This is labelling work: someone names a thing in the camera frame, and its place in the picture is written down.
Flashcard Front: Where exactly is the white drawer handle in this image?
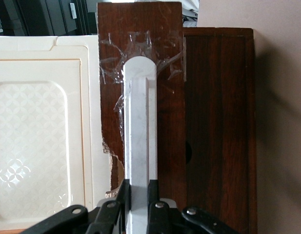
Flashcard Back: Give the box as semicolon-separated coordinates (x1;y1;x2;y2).
123;56;158;234

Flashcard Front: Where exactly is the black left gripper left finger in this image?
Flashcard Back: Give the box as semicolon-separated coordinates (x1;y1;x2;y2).
86;179;132;234

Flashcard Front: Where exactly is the black equipment rack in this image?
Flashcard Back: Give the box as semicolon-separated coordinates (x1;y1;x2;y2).
0;0;99;37

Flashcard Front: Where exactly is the clear adhesive tape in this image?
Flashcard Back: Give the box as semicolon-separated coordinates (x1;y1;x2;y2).
99;30;187;156

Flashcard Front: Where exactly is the cream drawer cabinet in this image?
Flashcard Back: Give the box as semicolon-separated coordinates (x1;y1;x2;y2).
0;35;112;232

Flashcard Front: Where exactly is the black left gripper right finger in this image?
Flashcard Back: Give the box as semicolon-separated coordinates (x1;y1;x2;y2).
146;179;184;234

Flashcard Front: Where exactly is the dark wooden board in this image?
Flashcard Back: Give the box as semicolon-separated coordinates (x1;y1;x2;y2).
97;1;187;198

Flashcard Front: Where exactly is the dark wood base board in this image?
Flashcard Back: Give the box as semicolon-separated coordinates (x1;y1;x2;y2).
183;27;259;234

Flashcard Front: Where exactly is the cream drawer with patterned panel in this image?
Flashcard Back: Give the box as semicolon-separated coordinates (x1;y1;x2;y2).
0;45;89;232

